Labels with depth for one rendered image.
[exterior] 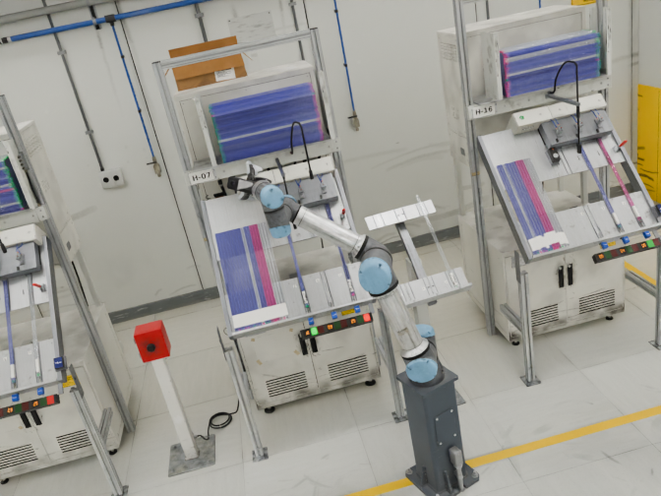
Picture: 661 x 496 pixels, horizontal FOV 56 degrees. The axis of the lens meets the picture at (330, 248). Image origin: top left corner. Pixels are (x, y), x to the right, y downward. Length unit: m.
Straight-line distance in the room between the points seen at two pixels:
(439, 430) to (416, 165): 2.62
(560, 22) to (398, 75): 1.46
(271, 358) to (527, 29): 2.16
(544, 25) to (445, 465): 2.23
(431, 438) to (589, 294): 1.48
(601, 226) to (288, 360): 1.71
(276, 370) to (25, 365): 1.20
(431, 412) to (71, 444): 1.94
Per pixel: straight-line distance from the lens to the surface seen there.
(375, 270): 2.18
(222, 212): 3.13
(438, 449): 2.77
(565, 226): 3.24
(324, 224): 2.31
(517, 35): 3.53
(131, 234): 4.82
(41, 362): 3.13
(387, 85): 4.68
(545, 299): 3.65
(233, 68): 3.35
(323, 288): 2.93
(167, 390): 3.22
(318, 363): 3.39
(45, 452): 3.72
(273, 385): 3.43
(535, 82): 3.39
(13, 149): 3.19
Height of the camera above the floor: 2.11
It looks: 23 degrees down
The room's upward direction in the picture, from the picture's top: 12 degrees counter-clockwise
